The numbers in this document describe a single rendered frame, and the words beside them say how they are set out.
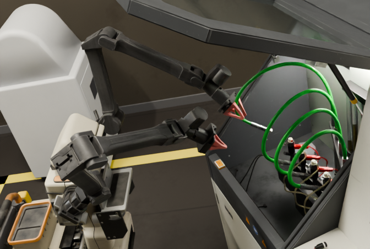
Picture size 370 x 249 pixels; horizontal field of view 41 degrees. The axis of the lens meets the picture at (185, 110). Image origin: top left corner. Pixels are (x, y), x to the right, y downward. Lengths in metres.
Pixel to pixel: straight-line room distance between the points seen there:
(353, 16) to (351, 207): 0.72
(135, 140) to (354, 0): 1.08
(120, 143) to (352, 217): 0.81
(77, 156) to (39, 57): 2.03
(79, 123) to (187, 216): 1.58
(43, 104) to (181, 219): 1.24
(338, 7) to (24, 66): 2.16
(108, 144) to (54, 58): 1.98
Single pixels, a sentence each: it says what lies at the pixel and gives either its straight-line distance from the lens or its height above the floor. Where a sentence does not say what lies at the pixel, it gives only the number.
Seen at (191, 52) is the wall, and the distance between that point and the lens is 4.13.
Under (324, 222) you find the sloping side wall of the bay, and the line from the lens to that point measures 1.82.
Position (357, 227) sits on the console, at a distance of 1.79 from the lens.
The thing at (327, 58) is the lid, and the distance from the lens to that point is 1.41.
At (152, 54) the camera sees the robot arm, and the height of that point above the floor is 1.52.
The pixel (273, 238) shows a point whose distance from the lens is 1.90.
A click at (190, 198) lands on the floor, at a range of 3.47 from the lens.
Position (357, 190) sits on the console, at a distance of 1.73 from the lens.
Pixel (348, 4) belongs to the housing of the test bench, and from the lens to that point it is 2.12.
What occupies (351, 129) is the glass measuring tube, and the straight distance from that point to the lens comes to 2.13.
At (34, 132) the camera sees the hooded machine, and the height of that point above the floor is 0.49.
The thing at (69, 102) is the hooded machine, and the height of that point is 0.69.
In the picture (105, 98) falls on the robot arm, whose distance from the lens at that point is 2.08.
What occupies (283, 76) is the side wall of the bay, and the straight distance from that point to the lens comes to 2.25.
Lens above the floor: 2.40
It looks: 34 degrees down
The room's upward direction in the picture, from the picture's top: 14 degrees counter-clockwise
